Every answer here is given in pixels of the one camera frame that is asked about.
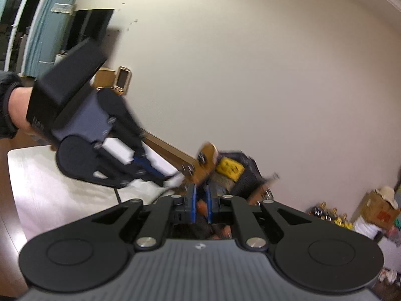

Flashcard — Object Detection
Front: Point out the printed cardboard box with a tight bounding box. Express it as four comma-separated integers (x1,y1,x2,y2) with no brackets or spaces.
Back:
360,191,401,230

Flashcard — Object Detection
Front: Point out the white side table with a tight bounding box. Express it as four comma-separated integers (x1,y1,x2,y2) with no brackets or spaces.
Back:
8,146,188,247

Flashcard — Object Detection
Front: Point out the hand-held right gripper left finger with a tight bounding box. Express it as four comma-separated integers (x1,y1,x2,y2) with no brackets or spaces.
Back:
92,184,198,249

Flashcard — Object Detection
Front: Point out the row of shoes and slippers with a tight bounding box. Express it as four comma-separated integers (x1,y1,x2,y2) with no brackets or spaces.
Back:
378,267,401,285

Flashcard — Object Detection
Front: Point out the white wooden drawer cabinet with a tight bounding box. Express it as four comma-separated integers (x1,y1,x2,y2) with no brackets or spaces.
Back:
90,67,120,91

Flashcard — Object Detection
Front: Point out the cream straw hat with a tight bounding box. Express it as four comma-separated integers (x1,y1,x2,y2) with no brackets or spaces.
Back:
377,186,399,210

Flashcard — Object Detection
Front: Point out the blue curtain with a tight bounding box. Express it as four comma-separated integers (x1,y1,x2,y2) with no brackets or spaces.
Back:
23,0,76,78

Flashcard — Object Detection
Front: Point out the cluster of cooking oil bottles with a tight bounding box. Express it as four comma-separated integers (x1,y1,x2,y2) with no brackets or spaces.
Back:
305,205,355,231

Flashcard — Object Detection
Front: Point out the black flat television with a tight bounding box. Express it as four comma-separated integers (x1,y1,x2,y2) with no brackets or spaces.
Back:
58,9,115,54

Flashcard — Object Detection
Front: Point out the white pedal trash bin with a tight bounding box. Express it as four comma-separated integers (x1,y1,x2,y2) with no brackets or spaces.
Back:
114,66,132,95

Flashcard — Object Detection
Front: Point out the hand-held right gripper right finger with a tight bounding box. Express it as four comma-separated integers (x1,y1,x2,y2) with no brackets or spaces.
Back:
206,184,314,250

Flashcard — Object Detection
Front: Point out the tan leather boot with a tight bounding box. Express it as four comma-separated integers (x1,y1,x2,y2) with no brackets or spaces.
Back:
182,142,281,240

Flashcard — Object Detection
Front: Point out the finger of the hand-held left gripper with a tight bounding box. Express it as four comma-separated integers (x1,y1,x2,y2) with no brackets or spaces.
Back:
92,161,165,189
107,115,167,181

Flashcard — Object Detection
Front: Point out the white plastic bucket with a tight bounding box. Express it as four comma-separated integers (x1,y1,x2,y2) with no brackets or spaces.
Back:
353,217,385,243

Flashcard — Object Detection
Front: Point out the person's left forearm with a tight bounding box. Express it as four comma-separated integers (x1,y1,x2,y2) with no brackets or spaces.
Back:
0,71,34,139

